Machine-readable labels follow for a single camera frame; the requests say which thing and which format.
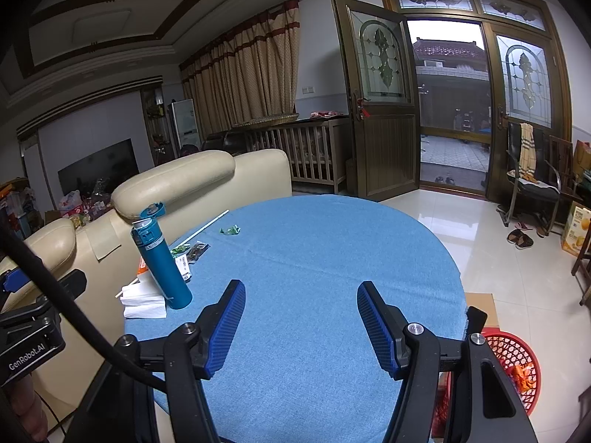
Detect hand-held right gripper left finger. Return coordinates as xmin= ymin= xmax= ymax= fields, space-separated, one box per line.
xmin=65 ymin=279 xmax=247 ymax=443

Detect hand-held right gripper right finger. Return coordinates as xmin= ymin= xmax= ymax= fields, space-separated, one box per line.
xmin=356 ymin=281 xmax=539 ymax=443

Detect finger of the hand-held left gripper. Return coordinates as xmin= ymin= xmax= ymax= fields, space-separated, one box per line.
xmin=58 ymin=268 xmax=88 ymax=304
xmin=0 ymin=268 xmax=29 ymax=293

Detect red plastic mesh basket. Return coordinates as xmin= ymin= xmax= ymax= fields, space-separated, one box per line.
xmin=434 ymin=327 xmax=542 ymax=439

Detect person's left hand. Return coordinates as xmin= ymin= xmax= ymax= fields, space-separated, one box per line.
xmin=0 ymin=376 xmax=49 ymax=441

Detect white tissue paper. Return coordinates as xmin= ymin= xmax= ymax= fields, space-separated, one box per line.
xmin=120 ymin=272 xmax=168 ymax=320

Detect colourful toy boxes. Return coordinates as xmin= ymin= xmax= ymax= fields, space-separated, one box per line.
xmin=0 ymin=178 xmax=44 ymax=241

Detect white printed packet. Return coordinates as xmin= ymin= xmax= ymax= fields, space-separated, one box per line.
xmin=175 ymin=254 xmax=194 ymax=282

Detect teal thermos bottle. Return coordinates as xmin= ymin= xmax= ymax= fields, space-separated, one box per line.
xmin=130 ymin=202 xmax=193 ymax=311

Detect blue tablecloth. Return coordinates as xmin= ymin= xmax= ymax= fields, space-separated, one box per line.
xmin=124 ymin=195 xmax=467 ymax=443

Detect flat cardboard sheet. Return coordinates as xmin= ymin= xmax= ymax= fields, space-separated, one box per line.
xmin=464 ymin=293 xmax=500 ymax=330

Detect long white straw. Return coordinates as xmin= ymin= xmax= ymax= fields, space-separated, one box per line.
xmin=115 ymin=210 xmax=230 ymax=298

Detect black television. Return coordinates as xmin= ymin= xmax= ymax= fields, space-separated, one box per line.
xmin=58 ymin=138 xmax=140 ymax=210

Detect cream leather sofa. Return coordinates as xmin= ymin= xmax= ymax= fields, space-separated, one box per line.
xmin=0 ymin=148 xmax=293 ymax=425

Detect wooden door with glass pane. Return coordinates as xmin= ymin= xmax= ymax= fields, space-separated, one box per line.
xmin=485 ymin=23 xmax=571 ymax=201
xmin=331 ymin=0 xmax=422 ymax=201

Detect wooden baby crib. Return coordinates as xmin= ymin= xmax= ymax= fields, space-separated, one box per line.
xmin=249 ymin=117 xmax=354 ymax=195

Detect white standing air conditioner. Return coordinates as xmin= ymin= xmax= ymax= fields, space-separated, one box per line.
xmin=172 ymin=98 xmax=201 ymax=148

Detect wicker basket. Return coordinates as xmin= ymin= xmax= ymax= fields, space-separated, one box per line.
xmin=231 ymin=111 xmax=300 ymax=129

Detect dark wooden chair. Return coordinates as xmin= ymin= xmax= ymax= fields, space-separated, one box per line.
xmin=570 ymin=221 xmax=591 ymax=308
xmin=547 ymin=135 xmax=583 ymax=236

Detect yellow printed carton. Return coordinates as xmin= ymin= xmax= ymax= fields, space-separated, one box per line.
xmin=560 ymin=200 xmax=591 ymax=257

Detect striped scarf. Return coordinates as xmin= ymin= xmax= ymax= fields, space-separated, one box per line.
xmin=519 ymin=123 xmax=536 ymax=181

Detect beige curtain with red band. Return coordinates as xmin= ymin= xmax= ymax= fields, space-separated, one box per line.
xmin=180 ymin=0 xmax=303 ymax=137

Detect brown paper bag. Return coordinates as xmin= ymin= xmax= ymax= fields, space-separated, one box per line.
xmin=574 ymin=140 xmax=591 ymax=181

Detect black cable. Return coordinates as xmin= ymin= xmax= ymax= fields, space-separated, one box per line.
xmin=0 ymin=226 xmax=167 ymax=391

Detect wall display shelf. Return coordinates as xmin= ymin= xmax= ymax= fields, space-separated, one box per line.
xmin=141 ymin=87 xmax=178 ymax=162

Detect black metal frame chair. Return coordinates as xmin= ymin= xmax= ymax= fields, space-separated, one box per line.
xmin=496 ymin=120 xmax=561 ymax=236

